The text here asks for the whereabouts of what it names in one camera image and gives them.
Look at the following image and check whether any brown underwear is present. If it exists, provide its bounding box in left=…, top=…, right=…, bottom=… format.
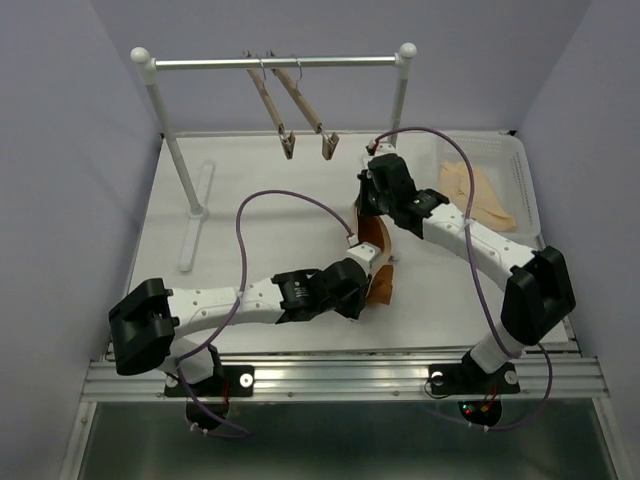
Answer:
left=349, top=204, right=394, bottom=305

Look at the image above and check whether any wooden clip hanger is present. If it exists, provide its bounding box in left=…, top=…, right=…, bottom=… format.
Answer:
left=243, top=51, right=296, bottom=160
left=271, top=57, right=340, bottom=161

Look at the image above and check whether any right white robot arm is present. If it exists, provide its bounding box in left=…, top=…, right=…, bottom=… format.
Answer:
left=356, top=154, right=576, bottom=390

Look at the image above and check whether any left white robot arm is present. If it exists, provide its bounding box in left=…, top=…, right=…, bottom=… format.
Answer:
left=108, top=257, right=371, bottom=394

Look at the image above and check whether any beige underwear in basket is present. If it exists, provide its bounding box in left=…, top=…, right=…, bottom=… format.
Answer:
left=439, top=161, right=517, bottom=232

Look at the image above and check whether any white plastic basket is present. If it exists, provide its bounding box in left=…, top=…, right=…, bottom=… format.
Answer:
left=432, top=131, right=541, bottom=243

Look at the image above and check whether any white metal clothes rack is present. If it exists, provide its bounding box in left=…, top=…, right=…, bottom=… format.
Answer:
left=130, top=42, right=417, bottom=273

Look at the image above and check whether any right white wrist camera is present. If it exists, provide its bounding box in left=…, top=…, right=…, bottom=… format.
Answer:
left=365, top=140, right=396, bottom=159

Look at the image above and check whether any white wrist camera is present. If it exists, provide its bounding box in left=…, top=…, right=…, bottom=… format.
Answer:
left=345, top=242, right=387, bottom=276
left=365, top=140, right=396, bottom=159

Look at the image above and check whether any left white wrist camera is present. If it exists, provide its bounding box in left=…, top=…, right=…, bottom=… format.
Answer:
left=345, top=242, right=387, bottom=276

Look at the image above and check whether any aluminium mounting rail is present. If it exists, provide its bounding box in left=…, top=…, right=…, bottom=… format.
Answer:
left=81, top=352, right=609, bottom=403

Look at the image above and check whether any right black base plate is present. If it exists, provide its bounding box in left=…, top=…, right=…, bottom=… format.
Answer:
left=423, top=363, right=521, bottom=429

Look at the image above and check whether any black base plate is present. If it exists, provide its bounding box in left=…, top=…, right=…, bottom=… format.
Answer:
left=423, top=363, right=521, bottom=429
left=163, top=365, right=255, bottom=438

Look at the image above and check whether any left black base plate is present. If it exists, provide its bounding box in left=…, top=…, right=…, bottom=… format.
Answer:
left=163, top=365, right=255, bottom=438

